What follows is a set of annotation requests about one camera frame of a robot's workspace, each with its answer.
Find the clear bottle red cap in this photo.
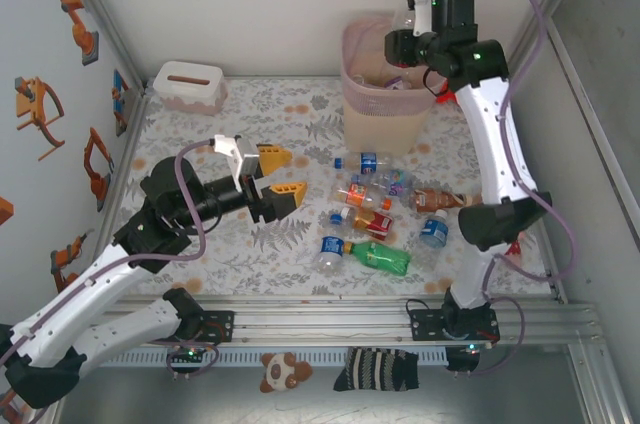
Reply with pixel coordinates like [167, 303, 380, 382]
[393, 0, 427, 40]

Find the clear bottle blue cap label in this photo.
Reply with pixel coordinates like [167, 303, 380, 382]
[312, 213, 351, 275]

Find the clear bottle orange label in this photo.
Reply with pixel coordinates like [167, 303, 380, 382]
[332, 181, 394, 213]

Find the clear bottle purple teal label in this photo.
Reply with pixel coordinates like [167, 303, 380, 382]
[349, 167, 416, 200]

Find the green bottle yellow cap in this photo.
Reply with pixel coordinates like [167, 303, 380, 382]
[342, 239, 414, 276]

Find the brown coffee bottle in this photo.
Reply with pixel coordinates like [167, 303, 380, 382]
[410, 187, 484, 215]

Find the white-capped bottle blue label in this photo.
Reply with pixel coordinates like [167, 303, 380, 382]
[409, 208, 450, 268]

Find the beige bin with pink liner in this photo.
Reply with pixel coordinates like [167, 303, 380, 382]
[342, 11, 436, 155]

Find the floral patterned table mat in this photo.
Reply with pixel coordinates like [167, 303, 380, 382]
[97, 76, 556, 298]

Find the white pink tissue box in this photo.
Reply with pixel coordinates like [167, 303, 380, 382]
[152, 60, 226, 117]

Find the small circuit board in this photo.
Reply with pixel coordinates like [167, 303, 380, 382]
[444, 341, 494, 374]
[167, 343, 211, 366]

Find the brown white panda plush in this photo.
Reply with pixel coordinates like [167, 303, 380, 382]
[258, 351, 315, 394]

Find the black white striped sock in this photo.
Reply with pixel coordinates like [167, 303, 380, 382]
[333, 346, 420, 393]

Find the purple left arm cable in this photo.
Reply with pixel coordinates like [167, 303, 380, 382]
[0, 138, 221, 380]

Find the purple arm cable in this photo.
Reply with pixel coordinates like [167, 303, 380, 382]
[0, 138, 221, 380]
[422, 0, 579, 378]

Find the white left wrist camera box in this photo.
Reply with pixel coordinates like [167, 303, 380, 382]
[213, 134, 261, 185]

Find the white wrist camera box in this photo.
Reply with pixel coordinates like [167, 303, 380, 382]
[405, 0, 433, 39]
[213, 134, 261, 185]

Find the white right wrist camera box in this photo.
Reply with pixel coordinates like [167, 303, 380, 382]
[405, 0, 433, 39]

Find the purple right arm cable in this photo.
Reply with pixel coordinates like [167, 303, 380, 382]
[422, 0, 579, 378]

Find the blue orange machine wall sticker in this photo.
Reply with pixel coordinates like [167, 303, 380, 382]
[110, 68, 134, 138]

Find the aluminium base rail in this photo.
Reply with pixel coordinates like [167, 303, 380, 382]
[47, 293, 604, 348]

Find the orange claw wall sticker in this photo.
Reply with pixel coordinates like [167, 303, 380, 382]
[13, 76, 66, 163]

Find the white slotted cable duct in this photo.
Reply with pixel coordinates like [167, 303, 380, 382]
[79, 347, 451, 368]

